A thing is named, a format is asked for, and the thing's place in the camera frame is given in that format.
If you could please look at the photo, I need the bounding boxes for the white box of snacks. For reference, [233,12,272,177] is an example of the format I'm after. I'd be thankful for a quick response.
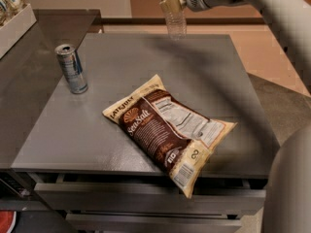
[0,4,37,59]

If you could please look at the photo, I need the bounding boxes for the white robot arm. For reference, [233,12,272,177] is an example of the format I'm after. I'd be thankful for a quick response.
[159,0,311,233]

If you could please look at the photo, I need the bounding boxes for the clear plastic water bottle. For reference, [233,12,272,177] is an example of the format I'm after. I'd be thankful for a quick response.
[163,11,187,40]

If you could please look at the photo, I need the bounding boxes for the grey lower drawer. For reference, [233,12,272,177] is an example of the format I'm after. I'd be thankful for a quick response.
[66,214,241,233]

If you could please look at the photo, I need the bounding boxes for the brown cream chip bag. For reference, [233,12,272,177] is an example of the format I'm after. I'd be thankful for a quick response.
[103,75,235,198]

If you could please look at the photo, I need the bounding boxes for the grey upper drawer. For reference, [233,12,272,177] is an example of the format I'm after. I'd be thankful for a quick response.
[35,183,265,215]

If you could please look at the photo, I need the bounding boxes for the silver blue energy drink can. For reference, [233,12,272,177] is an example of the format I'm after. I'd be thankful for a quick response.
[54,44,88,94]

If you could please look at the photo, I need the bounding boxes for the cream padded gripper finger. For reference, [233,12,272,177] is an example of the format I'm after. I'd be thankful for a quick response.
[159,0,187,13]

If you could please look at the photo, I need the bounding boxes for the grey drawer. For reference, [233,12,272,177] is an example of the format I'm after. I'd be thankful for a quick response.
[66,214,241,233]
[35,183,265,215]

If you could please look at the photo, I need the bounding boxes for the snack packets in box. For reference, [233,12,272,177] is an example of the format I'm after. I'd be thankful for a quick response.
[0,0,25,26]

